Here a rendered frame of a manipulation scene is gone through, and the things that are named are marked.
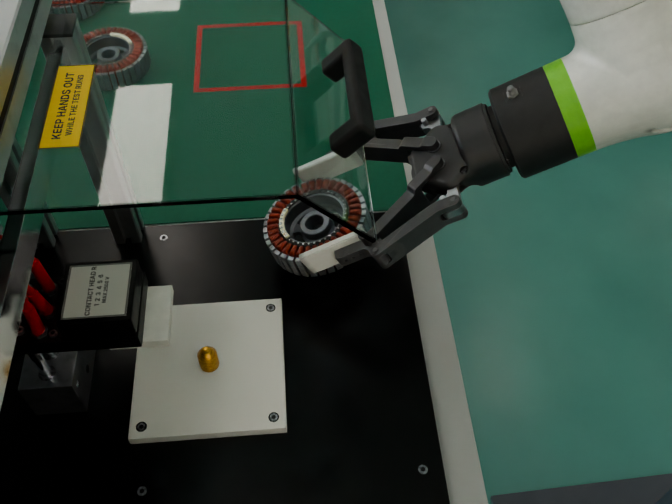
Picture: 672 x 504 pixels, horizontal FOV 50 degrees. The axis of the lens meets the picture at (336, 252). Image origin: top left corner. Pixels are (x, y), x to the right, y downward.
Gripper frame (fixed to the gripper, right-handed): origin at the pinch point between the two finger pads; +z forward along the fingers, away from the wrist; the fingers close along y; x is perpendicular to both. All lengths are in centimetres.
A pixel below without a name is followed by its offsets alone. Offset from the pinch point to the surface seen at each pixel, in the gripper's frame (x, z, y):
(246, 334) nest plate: -2.1, 10.5, -10.0
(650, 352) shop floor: -110, -27, 26
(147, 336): 10.2, 12.8, -15.6
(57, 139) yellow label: 28.0, 6.9, -10.0
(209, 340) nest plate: -0.3, 13.9, -10.4
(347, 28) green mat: -12.3, -2.2, 46.3
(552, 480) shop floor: -96, 0, -1
